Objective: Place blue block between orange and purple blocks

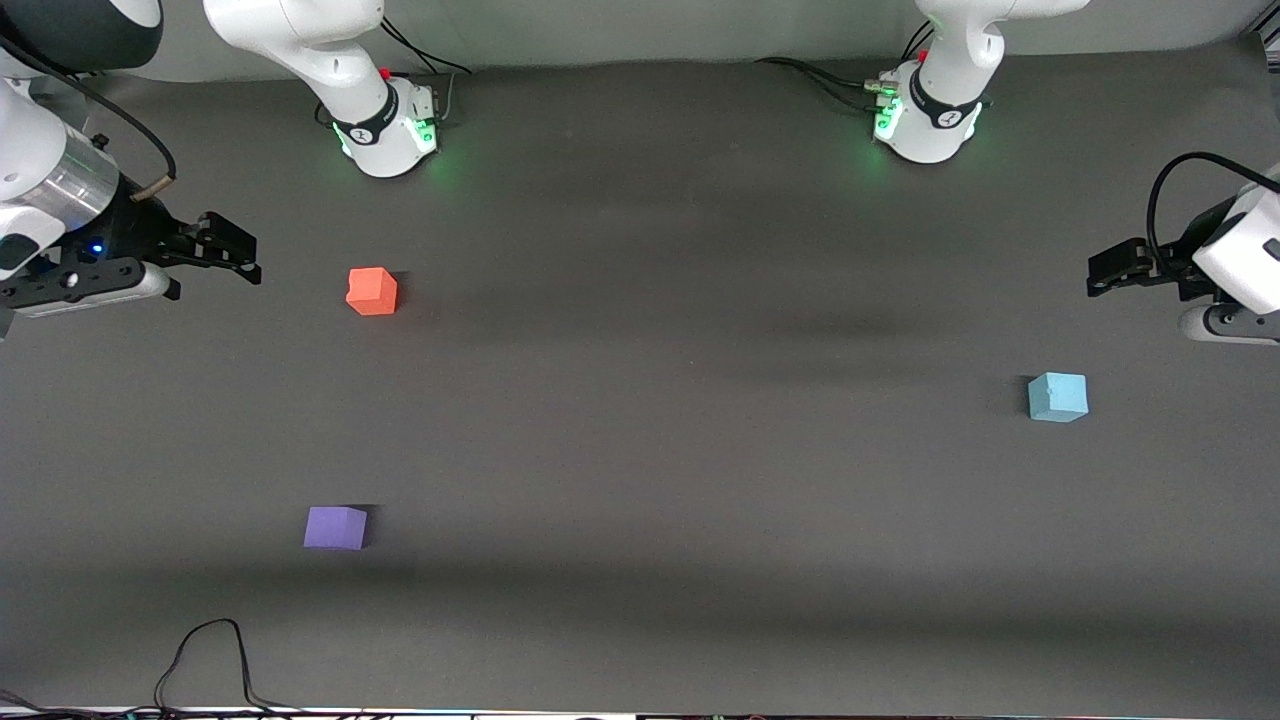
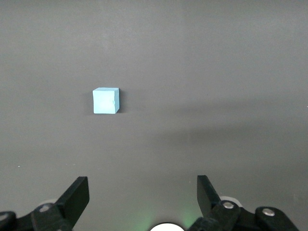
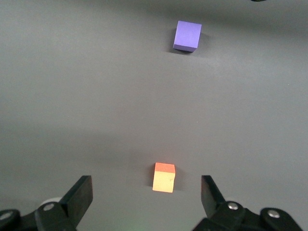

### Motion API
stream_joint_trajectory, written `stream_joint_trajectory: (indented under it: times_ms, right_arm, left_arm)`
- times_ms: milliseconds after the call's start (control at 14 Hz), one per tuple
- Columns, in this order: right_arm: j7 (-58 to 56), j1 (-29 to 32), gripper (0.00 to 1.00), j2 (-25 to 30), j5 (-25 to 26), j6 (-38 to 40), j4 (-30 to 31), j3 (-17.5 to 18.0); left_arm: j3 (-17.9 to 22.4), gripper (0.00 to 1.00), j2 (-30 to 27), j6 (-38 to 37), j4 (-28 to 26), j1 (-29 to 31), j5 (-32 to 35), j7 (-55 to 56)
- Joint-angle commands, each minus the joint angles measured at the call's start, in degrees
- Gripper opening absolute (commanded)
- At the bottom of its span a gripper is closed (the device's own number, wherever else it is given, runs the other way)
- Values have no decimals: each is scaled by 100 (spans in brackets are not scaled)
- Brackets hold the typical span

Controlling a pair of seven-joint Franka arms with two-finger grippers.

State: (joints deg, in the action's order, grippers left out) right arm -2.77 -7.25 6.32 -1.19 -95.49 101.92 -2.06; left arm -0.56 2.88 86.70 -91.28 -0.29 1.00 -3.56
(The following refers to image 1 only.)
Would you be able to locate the light blue foam block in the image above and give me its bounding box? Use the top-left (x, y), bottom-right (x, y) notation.
top-left (1028, 372), bottom-right (1090, 424)

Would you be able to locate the orange foam block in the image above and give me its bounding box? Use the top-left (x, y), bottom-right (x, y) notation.
top-left (345, 267), bottom-right (399, 317)

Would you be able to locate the purple foam block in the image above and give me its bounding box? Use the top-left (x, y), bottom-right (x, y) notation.
top-left (303, 506), bottom-right (369, 552)

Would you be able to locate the dark grey table mat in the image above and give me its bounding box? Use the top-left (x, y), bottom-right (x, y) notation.
top-left (0, 40), bottom-right (1280, 716)

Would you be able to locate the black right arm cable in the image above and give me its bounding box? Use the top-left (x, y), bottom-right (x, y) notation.
top-left (0, 30), bottom-right (179, 203)

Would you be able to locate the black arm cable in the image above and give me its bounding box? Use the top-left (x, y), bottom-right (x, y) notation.
top-left (0, 30), bottom-right (179, 203)
top-left (1146, 152), bottom-right (1280, 283)

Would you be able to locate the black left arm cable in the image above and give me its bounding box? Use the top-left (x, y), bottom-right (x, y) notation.
top-left (1146, 152), bottom-right (1280, 283)

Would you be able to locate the black looped cable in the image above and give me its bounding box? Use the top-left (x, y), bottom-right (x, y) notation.
top-left (153, 618), bottom-right (301, 716)

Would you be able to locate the black left base cable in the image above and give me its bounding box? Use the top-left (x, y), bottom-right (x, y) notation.
top-left (755, 57), bottom-right (886, 113)

